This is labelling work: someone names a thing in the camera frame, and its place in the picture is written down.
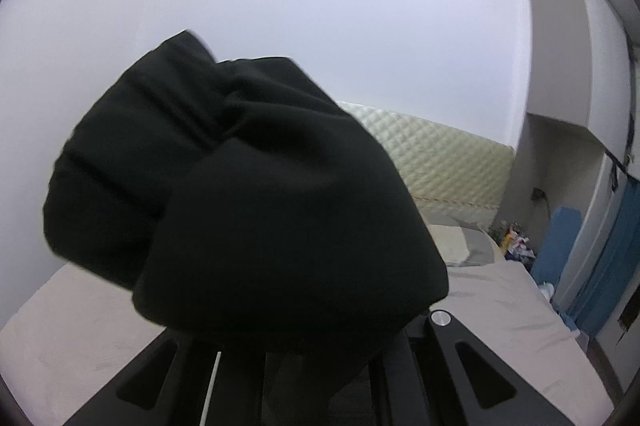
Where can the blue padded board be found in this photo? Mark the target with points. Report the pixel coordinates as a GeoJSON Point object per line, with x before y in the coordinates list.
{"type": "Point", "coordinates": [558, 243]}

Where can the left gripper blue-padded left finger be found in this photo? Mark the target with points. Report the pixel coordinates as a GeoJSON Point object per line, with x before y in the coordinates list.
{"type": "Point", "coordinates": [166, 384]}

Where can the black puffy jacket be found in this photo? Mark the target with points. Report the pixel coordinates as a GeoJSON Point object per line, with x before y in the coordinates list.
{"type": "Point", "coordinates": [239, 202]}

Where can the grey pillow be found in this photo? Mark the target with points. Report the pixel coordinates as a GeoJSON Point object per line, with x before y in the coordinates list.
{"type": "Point", "coordinates": [483, 250]}

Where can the beige pillow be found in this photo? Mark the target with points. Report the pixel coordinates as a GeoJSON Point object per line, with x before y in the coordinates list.
{"type": "Point", "coordinates": [450, 243]}

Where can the grey white wardrobe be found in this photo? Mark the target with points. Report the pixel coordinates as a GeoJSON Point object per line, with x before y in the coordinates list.
{"type": "Point", "coordinates": [577, 126]}

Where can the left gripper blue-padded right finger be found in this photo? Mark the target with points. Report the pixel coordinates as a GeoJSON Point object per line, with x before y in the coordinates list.
{"type": "Point", "coordinates": [463, 382]}

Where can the wall socket right of bed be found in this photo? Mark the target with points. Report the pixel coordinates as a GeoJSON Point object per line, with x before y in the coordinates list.
{"type": "Point", "coordinates": [538, 195]}

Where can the clutter of small items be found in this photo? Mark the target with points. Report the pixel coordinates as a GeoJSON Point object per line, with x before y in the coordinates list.
{"type": "Point", "coordinates": [513, 243]}

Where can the cream quilted headboard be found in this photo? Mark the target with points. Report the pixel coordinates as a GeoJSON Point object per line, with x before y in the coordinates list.
{"type": "Point", "coordinates": [447, 171]}

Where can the blue curtain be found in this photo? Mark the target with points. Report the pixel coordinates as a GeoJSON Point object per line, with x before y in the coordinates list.
{"type": "Point", "coordinates": [615, 267]}

